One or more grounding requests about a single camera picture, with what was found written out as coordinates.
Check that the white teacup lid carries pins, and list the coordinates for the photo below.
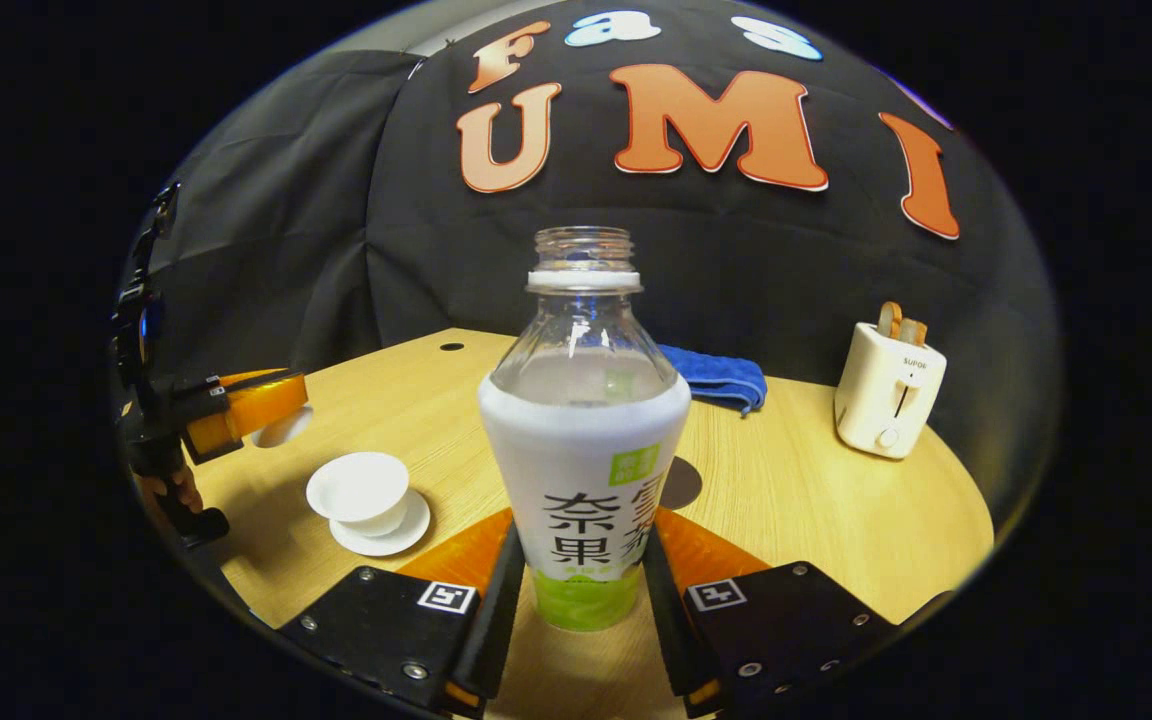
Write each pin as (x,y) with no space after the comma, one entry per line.
(281,428)

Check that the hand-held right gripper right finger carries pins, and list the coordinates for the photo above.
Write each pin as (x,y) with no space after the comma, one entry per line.
(666,620)

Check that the dark round coaster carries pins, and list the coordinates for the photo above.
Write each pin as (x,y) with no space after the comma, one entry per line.
(684,485)

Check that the clear water bottle white label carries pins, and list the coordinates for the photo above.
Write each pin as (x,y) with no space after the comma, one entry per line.
(586,470)

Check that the blue towel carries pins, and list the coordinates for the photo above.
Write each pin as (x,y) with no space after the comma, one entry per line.
(721,378)

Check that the white saucer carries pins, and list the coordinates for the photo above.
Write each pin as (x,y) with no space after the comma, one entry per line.
(406,530)

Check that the toast slice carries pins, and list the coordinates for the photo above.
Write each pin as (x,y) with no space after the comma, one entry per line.
(915,332)
(891,318)

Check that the white teacup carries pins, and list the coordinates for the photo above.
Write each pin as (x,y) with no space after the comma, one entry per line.
(361,490)

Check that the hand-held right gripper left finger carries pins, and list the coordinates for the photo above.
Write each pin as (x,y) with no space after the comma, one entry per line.
(496,620)

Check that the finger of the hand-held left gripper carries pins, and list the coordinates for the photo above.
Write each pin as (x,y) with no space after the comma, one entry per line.
(251,375)
(256,405)

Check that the white toaster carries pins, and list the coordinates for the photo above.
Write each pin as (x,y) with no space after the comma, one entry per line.
(886,400)

